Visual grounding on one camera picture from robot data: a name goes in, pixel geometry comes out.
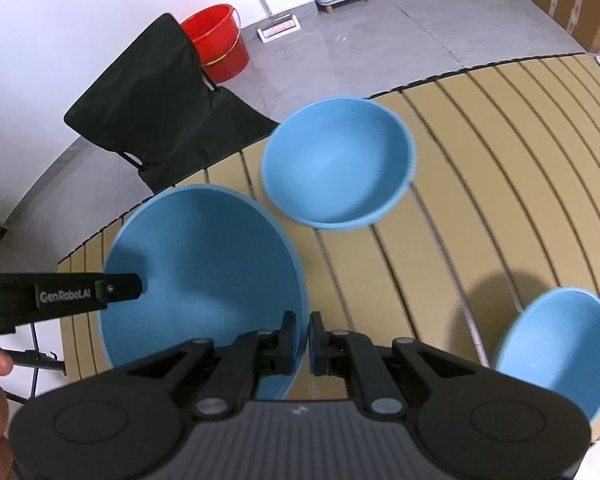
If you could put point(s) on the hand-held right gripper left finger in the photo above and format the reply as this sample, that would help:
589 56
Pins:
286 342

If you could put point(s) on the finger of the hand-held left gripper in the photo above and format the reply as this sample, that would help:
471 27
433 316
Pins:
122 288

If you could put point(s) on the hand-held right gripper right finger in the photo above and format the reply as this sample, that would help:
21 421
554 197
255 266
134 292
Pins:
316 345

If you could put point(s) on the blue bowl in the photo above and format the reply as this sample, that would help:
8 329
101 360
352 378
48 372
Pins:
555 355
337 165
200 270

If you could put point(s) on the black tripod with phone clamp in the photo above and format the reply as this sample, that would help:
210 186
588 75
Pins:
40 360

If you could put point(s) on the black folding chair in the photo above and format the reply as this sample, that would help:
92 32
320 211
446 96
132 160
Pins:
150 110

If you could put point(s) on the red plastic bucket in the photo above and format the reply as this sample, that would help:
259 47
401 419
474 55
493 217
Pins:
220 45

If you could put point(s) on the white flat mop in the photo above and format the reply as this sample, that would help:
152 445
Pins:
278 28

